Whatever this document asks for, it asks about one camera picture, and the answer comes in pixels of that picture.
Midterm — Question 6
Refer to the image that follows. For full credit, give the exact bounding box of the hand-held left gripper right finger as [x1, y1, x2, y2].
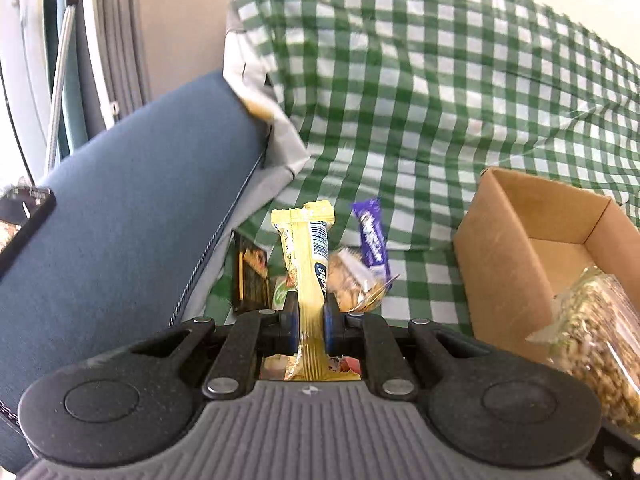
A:
[322, 292, 495, 401]

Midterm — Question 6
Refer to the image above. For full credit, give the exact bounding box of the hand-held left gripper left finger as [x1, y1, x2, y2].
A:
[131, 305, 302, 401]

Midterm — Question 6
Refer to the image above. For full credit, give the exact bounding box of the green label pastry packet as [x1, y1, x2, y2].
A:
[270, 275, 299, 311]

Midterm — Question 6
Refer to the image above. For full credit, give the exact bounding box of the yellow snack bar packet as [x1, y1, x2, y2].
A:
[270, 199, 362, 382]

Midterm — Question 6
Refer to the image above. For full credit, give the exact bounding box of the cardboard box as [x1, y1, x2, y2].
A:
[453, 166, 640, 376]

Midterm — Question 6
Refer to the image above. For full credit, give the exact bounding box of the clear packet of cookies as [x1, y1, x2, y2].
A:
[326, 246, 402, 313]

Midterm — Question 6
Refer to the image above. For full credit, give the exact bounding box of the dark brown snack packet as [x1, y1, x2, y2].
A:
[232, 230, 269, 317]

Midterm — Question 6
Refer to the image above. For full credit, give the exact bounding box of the purple snack bar packet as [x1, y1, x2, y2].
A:
[351, 197, 393, 291]

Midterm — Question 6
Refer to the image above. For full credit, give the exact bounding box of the blue sofa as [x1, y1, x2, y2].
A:
[0, 70, 273, 478]

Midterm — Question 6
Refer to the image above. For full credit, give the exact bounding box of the green checked cloth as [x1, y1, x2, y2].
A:
[207, 0, 640, 341]

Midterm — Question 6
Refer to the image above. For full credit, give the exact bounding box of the clear bag of nuts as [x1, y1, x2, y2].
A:
[525, 266, 640, 431]

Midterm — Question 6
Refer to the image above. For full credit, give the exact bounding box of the metal pole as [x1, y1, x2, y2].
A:
[44, 2, 77, 173]

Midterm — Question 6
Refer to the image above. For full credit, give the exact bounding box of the grey window frame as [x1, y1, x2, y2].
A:
[0, 0, 153, 181]

